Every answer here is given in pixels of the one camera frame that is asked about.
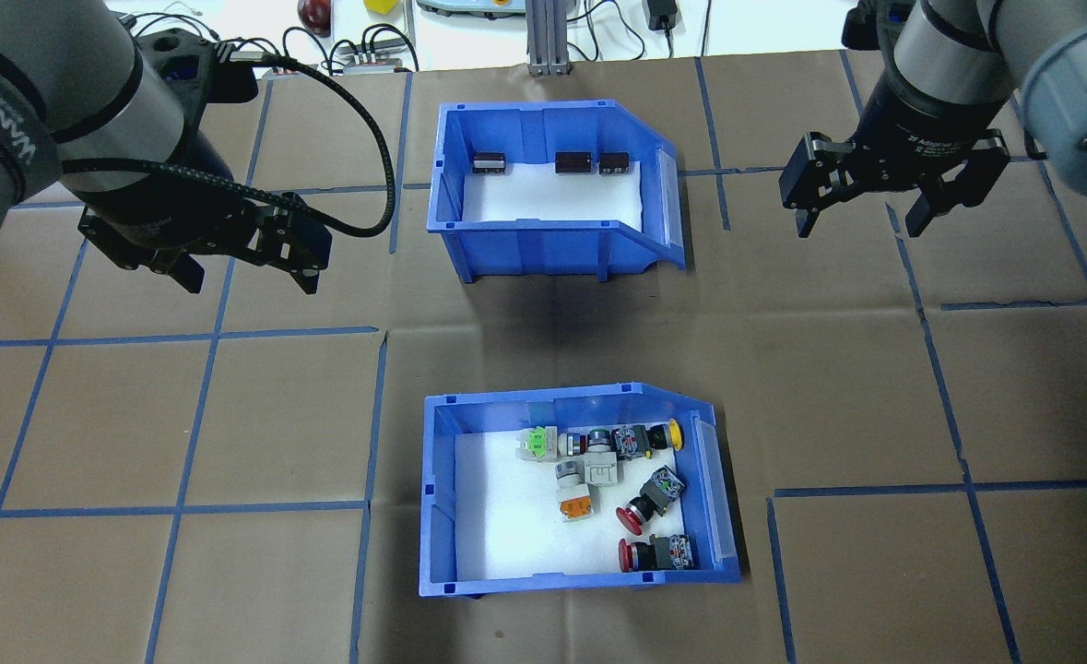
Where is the blue bin with black components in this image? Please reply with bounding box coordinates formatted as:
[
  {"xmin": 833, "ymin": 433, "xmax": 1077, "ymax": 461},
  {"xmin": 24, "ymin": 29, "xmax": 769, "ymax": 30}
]
[{"xmin": 427, "ymin": 99, "xmax": 690, "ymax": 283}]

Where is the blue bin with push buttons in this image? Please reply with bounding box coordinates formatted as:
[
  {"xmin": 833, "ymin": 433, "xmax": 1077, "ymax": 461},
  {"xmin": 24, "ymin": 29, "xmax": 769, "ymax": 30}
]
[{"xmin": 419, "ymin": 382, "xmax": 743, "ymax": 599}]

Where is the yellow mushroom push button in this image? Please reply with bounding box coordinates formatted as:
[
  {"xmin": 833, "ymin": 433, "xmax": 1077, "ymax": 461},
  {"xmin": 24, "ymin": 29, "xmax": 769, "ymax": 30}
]
[{"xmin": 617, "ymin": 419, "xmax": 685, "ymax": 460}]

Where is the red mushroom emergency button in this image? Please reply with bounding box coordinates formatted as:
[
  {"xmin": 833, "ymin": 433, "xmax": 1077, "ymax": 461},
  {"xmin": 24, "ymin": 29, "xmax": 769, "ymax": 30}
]
[{"xmin": 616, "ymin": 467, "xmax": 688, "ymax": 537}]

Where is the red mushroom button lower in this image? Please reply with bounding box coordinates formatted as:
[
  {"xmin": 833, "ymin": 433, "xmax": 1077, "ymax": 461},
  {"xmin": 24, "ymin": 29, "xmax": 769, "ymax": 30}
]
[{"xmin": 618, "ymin": 532, "xmax": 695, "ymax": 574}]

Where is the grey blue teach pendant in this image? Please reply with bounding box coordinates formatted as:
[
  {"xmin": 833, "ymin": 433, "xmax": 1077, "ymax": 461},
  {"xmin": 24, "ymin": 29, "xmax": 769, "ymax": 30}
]
[{"xmin": 416, "ymin": 0, "xmax": 526, "ymax": 20}]

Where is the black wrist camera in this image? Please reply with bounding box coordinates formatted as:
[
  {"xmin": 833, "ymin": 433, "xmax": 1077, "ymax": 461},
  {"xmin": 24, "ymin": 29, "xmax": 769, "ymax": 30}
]
[
  {"xmin": 136, "ymin": 28, "xmax": 260, "ymax": 105},
  {"xmin": 840, "ymin": 0, "xmax": 918, "ymax": 53}
]

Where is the black plug cable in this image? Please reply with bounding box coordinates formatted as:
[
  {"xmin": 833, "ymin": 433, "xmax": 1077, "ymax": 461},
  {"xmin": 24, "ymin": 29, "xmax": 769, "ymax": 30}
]
[
  {"xmin": 280, "ymin": 25, "xmax": 347, "ymax": 75},
  {"xmin": 357, "ymin": 0, "xmax": 420, "ymax": 71}
]

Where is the black looped adapter cable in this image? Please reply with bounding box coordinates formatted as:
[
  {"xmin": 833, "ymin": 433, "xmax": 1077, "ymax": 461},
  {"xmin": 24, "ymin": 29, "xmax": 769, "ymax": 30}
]
[{"xmin": 584, "ymin": 0, "xmax": 648, "ymax": 62}]

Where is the aluminium profile post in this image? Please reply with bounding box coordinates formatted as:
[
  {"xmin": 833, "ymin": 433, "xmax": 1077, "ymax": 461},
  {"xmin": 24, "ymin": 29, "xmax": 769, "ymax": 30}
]
[{"xmin": 526, "ymin": 0, "xmax": 571, "ymax": 77}]

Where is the green push button switch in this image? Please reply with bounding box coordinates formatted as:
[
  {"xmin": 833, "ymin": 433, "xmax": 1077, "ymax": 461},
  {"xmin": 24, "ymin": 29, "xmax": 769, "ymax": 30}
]
[{"xmin": 516, "ymin": 423, "xmax": 560, "ymax": 463}]

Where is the black silver selector switch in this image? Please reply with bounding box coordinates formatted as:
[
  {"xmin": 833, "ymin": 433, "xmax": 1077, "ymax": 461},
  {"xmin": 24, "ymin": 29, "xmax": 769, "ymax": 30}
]
[{"xmin": 559, "ymin": 427, "xmax": 620, "ymax": 487}]

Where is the orange grey push button switch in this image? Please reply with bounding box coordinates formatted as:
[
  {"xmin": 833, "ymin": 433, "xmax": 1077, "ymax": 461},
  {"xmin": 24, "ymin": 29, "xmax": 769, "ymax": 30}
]
[{"xmin": 553, "ymin": 460, "xmax": 597, "ymax": 523}]

